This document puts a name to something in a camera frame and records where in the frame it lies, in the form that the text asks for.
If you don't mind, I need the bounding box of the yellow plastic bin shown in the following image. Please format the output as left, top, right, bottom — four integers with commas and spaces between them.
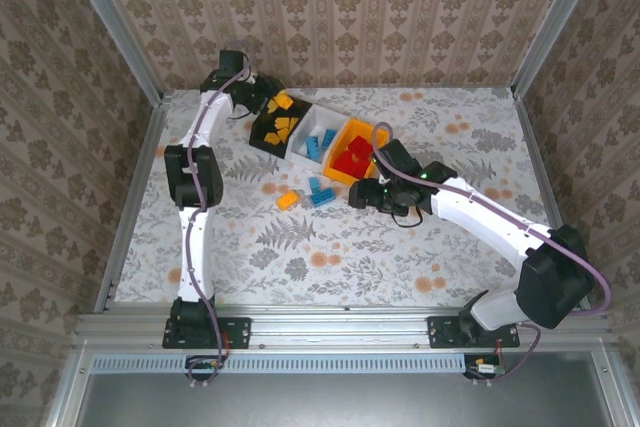
322, 117, 391, 183

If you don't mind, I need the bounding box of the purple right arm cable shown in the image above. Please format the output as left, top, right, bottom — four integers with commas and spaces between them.
370, 120, 613, 386

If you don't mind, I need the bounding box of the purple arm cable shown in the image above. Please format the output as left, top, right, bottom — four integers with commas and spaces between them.
182, 39, 256, 387
370, 120, 613, 386

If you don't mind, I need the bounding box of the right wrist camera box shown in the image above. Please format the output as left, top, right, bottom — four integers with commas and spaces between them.
373, 181, 401, 211

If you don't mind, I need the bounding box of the red lego brick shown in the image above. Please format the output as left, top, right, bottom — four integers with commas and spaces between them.
333, 154, 357, 178
348, 135, 374, 158
352, 154, 375, 180

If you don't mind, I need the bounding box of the aluminium front beam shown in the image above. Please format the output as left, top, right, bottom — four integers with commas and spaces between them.
72, 304, 619, 352

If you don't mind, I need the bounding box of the aluminium lower rail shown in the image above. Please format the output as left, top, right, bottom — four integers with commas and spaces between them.
42, 346, 96, 427
592, 346, 640, 427

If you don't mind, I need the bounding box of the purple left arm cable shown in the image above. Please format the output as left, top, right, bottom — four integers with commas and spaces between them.
182, 39, 256, 387

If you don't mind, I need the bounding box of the white plastic bin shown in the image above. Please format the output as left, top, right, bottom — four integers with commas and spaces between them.
285, 104, 351, 172

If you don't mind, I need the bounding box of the aluminium frame post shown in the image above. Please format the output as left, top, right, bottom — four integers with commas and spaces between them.
58, 0, 169, 106
510, 0, 609, 98

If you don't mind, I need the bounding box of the grey metal panel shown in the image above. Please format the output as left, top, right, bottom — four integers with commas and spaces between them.
74, 371, 616, 427

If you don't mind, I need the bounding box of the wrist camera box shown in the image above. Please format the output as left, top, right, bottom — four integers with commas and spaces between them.
244, 81, 269, 108
373, 181, 401, 211

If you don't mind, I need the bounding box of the aluminium side rail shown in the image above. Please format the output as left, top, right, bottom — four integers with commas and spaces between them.
512, 86, 594, 312
93, 91, 174, 313

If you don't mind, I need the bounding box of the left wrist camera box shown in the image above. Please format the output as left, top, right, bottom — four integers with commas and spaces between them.
244, 81, 269, 108

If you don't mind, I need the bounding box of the black plastic bin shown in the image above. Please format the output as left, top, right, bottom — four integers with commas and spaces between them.
248, 91, 314, 157

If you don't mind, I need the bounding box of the small green circuit board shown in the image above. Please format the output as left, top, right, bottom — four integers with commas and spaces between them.
464, 354, 506, 381
187, 355, 226, 382

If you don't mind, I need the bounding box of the floral tablecloth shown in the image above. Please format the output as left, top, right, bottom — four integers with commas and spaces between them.
113, 86, 574, 308

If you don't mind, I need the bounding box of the grey slotted cable duct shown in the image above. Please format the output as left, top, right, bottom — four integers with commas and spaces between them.
91, 352, 501, 376

